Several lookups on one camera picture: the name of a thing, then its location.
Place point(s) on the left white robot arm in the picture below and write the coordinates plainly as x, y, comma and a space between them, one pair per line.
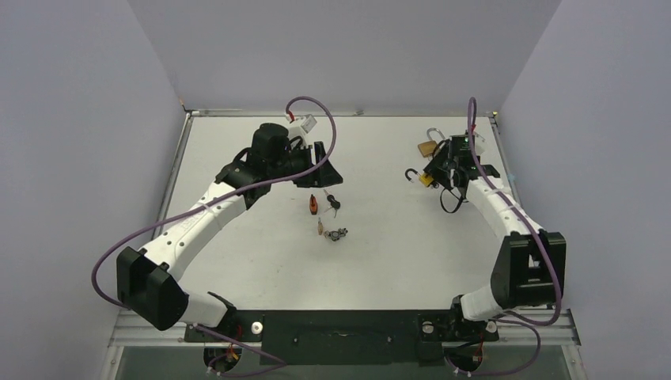
148, 278

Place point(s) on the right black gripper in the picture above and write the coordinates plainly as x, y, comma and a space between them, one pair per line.
440, 165

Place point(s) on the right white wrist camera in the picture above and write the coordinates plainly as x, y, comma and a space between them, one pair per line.
480, 144

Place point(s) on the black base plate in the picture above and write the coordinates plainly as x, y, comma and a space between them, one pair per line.
354, 337

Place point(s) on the small padlock keys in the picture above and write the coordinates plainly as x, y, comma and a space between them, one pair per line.
335, 235

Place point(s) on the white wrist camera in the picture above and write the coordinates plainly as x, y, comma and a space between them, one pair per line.
480, 144
300, 125

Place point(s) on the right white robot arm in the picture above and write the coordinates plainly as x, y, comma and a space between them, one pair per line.
530, 266

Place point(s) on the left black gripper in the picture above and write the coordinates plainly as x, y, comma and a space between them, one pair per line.
327, 176

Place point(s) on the large brass padlock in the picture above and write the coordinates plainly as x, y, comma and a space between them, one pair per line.
433, 137

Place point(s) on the yellow padlock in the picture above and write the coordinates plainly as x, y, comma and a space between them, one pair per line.
425, 179

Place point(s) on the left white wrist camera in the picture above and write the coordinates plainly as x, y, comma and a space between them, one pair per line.
300, 125

